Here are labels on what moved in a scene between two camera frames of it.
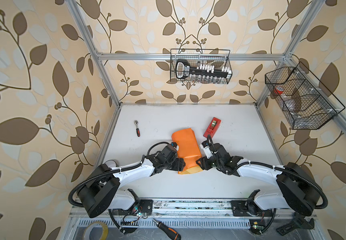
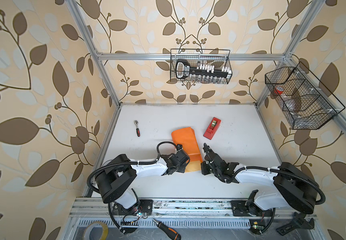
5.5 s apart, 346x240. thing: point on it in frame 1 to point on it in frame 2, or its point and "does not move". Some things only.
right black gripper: x=203 y=162 to x=203 y=164
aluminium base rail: x=195 y=209 does not move
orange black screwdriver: x=169 y=231 does not move
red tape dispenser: x=212 y=127 does not move
